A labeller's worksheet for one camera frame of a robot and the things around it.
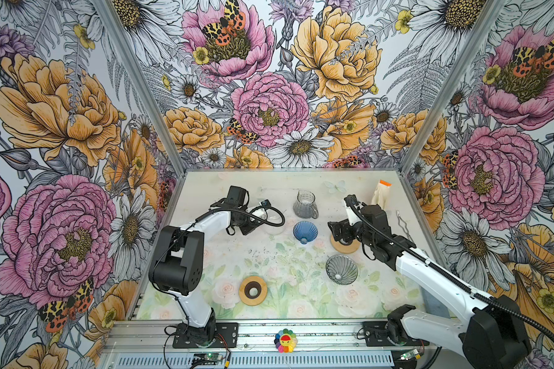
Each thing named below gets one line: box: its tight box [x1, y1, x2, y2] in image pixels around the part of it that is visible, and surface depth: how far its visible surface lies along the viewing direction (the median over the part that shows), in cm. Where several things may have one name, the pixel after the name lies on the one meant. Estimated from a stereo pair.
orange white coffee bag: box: [370, 179, 393, 211], surface depth 104 cm
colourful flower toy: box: [273, 328, 298, 354], surface depth 74 cm
